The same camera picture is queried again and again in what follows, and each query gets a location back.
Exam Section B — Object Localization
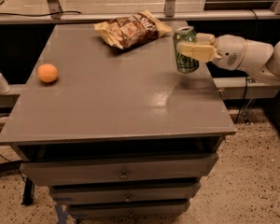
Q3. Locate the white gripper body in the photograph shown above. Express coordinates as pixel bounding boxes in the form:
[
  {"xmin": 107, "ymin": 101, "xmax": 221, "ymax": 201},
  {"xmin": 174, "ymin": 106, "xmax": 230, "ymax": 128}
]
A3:
[{"xmin": 212, "ymin": 35, "xmax": 245, "ymax": 71}]

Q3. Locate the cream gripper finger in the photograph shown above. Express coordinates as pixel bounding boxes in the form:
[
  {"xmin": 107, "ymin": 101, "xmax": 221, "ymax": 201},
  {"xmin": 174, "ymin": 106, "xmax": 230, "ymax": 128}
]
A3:
[
  {"xmin": 196, "ymin": 33, "xmax": 216, "ymax": 45},
  {"xmin": 176, "ymin": 42, "xmax": 221, "ymax": 63}
]

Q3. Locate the green soda can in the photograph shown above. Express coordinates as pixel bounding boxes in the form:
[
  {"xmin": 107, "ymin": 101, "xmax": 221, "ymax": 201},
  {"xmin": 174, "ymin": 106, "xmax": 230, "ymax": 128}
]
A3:
[{"xmin": 173, "ymin": 26, "xmax": 199, "ymax": 74}]

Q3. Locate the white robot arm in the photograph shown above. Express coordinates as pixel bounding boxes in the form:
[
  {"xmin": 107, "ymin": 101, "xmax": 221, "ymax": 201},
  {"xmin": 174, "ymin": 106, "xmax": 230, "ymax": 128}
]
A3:
[{"xmin": 175, "ymin": 34, "xmax": 280, "ymax": 85}]

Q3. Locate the brown chip bag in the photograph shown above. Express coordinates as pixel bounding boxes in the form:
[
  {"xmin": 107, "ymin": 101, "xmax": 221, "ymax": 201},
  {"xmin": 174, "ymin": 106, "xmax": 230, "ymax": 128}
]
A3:
[{"xmin": 94, "ymin": 10, "xmax": 172, "ymax": 49}]

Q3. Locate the top grey drawer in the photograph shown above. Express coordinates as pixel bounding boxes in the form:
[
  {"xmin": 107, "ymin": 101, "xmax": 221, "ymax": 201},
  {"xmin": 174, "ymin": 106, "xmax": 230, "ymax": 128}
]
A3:
[{"xmin": 21, "ymin": 153, "xmax": 217, "ymax": 186}]

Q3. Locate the grey drawer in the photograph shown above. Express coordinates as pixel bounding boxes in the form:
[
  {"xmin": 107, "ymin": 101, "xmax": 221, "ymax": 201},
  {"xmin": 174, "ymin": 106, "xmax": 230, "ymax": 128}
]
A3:
[
  {"xmin": 49, "ymin": 181, "xmax": 201, "ymax": 205},
  {"xmin": 68, "ymin": 200, "xmax": 189, "ymax": 219},
  {"xmin": 21, "ymin": 153, "xmax": 217, "ymax": 186}
]

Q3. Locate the grey drawer cabinet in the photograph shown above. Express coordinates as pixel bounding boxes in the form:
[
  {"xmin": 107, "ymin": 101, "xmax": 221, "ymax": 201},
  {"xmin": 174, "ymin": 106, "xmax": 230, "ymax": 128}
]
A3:
[{"xmin": 0, "ymin": 21, "xmax": 237, "ymax": 220}]

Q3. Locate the middle grey drawer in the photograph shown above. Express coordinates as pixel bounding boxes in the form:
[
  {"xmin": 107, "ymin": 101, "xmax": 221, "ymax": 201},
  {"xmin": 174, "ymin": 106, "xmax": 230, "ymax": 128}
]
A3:
[{"xmin": 49, "ymin": 181, "xmax": 201, "ymax": 205}]

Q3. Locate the orange ball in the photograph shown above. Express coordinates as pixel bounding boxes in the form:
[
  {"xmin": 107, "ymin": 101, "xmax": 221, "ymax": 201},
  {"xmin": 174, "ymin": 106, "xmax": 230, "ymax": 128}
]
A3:
[{"xmin": 37, "ymin": 63, "xmax": 58, "ymax": 83}]

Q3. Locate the bottom grey drawer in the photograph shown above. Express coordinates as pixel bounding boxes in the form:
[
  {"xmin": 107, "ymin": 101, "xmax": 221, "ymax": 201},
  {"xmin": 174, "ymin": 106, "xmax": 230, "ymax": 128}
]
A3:
[{"xmin": 68, "ymin": 200, "xmax": 189, "ymax": 219}]

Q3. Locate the black cabinet caster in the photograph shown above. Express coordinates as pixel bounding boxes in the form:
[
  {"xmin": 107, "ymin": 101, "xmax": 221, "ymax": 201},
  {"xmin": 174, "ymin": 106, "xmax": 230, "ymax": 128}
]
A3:
[{"xmin": 21, "ymin": 178, "xmax": 35, "ymax": 206}]

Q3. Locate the metal railing frame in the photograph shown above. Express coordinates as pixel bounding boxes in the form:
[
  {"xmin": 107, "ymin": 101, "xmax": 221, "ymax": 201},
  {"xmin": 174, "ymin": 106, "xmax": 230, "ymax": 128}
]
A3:
[{"xmin": 0, "ymin": 0, "xmax": 280, "ymax": 24}]

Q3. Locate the black cable on rail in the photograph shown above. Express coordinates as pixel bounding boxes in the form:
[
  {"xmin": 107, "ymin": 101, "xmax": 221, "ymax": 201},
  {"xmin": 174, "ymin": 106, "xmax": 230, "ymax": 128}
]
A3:
[{"xmin": 0, "ymin": 10, "xmax": 82, "ymax": 18}]

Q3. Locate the black floor cable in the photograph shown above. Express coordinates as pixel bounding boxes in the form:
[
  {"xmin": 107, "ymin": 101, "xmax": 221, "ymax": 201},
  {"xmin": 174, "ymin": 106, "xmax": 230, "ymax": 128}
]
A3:
[{"xmin": 0, "ymin": 144, "xmax": 26, "ymax": 183}]

